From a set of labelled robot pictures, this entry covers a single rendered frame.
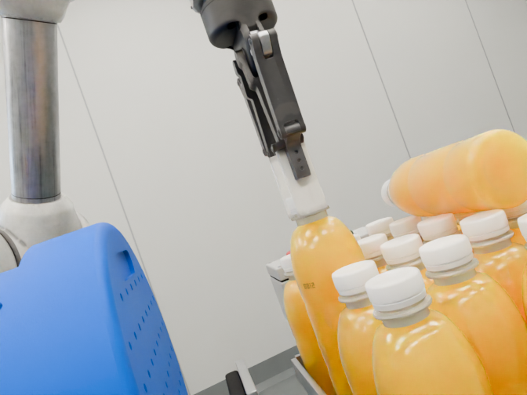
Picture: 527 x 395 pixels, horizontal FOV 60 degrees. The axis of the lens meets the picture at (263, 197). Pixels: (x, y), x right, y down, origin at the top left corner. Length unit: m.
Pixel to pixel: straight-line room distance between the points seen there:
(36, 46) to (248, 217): 2.51
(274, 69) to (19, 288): 0.27
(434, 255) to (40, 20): 0.87
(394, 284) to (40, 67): 0.87
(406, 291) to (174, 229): 2.97
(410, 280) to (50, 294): 0.25
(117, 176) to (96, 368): 2.97
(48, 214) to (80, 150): 2.24
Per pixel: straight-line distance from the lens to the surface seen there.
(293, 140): 0.43
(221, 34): 0.48
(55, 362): 0.33
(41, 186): 1.09
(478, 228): 0.44
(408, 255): 0.45
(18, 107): 1.06
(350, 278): 0.39
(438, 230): 0.51
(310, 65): 3.80
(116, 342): 0.33
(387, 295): 0.32
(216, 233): 3.28
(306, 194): 0.44
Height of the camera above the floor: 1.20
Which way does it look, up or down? 1 degrees up
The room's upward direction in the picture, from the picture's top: 20 degrees counter-clockwise
